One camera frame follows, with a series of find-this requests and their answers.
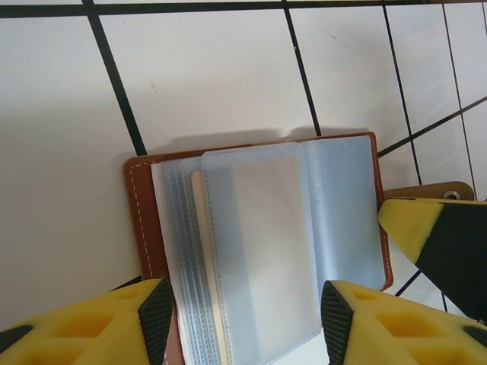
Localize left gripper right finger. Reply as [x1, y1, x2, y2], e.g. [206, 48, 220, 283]
[321, 280, 487, 365]

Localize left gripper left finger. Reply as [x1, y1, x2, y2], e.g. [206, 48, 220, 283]
[0, 278, 176, 365]

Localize brown leather card holder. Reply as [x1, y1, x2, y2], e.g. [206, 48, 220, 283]
[122, 131, 475, 365]

